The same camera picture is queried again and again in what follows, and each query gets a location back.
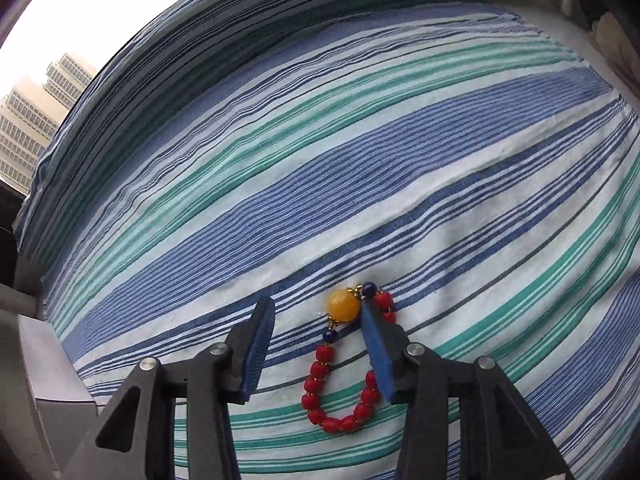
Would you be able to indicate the striped bed sheet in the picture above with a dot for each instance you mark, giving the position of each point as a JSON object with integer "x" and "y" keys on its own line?
{"x": 350, "y": 160}

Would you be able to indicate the tall apartment building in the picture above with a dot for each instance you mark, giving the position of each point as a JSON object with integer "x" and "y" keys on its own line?
{"x": 30, "y": 125}

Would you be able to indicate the long grey box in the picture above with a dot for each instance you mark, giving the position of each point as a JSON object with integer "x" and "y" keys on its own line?
{"x": 50, "y": 360}

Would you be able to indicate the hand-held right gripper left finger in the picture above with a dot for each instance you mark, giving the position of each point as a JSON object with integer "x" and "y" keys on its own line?
{"x": 257, "y": 350}

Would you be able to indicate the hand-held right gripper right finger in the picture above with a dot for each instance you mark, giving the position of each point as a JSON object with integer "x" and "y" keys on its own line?
{"x": 377, "y": 350}

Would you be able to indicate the beige patterned cushion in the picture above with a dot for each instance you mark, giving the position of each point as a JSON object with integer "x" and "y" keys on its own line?
{"x": 610, "y": 45}

